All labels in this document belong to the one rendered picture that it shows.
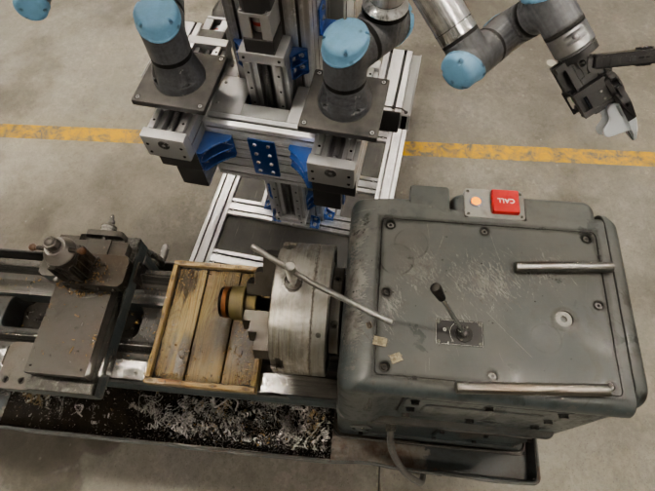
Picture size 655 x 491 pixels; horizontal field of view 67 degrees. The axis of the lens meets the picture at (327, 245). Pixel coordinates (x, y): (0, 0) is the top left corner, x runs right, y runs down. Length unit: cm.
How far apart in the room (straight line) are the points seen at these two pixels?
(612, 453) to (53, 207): 291
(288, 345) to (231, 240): 130
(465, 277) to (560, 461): 143
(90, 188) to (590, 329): 254
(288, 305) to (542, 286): 53
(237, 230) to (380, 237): 134
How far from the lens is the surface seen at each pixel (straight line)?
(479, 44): 103
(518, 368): 104
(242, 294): 119
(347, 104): 136
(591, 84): 108
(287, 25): 150
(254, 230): 233
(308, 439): 167
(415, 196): 115
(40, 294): 170
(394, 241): 109
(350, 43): 127
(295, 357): 110
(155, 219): 274
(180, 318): 147
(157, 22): 142
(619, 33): 389
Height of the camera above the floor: 221
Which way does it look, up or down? 62 degrees down
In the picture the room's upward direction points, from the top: 3 degrees counter-clockwise
